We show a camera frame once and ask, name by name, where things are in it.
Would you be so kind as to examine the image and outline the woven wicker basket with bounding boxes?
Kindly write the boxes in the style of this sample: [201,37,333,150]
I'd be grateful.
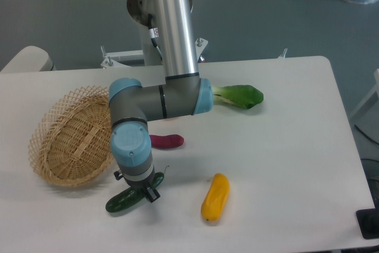
[28,86,114,187]

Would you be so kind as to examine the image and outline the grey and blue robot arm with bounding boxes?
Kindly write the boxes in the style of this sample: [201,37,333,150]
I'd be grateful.
[109,0,213,202]

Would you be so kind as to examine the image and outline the white table leg frame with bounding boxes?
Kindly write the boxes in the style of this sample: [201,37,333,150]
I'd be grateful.
[348,69,378,121]

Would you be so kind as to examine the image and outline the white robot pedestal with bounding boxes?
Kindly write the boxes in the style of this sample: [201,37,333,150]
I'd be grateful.
[99,0,208,69]

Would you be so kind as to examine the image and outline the dark green cucumber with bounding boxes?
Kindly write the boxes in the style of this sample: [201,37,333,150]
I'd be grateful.
[105,169,166,213]

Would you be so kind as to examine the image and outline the black device at edge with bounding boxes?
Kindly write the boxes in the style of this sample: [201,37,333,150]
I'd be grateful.
[356,209,378,239]

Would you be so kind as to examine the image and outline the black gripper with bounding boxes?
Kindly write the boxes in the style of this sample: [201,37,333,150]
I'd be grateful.
[113,169,160,203]

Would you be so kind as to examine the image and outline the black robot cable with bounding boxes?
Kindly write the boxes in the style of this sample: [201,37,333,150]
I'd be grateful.
[147,13,163,61]

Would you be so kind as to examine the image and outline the purple sweet potato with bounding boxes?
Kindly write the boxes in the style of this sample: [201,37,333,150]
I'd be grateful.
[150,134,185,149]

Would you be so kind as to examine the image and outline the green bok choy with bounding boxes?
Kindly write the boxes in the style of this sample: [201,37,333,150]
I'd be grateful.
[212,85,264,110]

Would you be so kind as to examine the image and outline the yellow squash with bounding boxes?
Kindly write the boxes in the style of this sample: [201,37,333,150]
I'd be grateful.
[201,173,230,222]

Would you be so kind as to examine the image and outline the white chair back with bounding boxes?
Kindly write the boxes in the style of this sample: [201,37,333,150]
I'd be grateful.
[1,46,56,73]

